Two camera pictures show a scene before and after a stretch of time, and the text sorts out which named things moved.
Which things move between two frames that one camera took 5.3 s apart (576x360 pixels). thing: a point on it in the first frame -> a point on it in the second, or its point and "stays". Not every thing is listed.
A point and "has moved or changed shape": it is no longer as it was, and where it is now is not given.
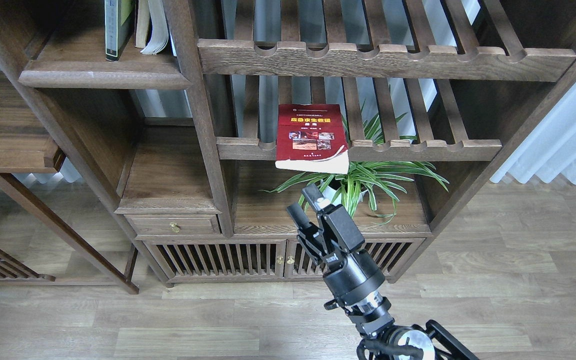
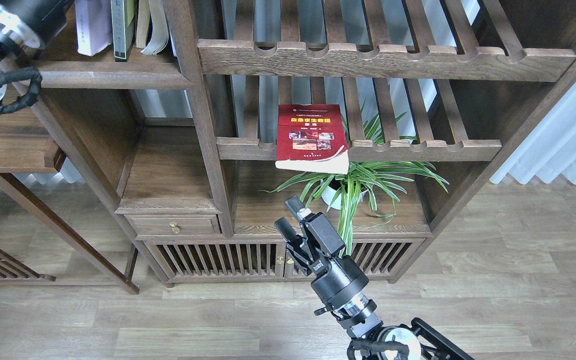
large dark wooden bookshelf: (202, 120) stays
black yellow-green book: (119, 26) has moved or changed shape
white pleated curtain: (571, 141) stays
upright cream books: (161, 34) stays
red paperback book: (312, 138) stays
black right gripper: (334, 242) -> (317, 250)
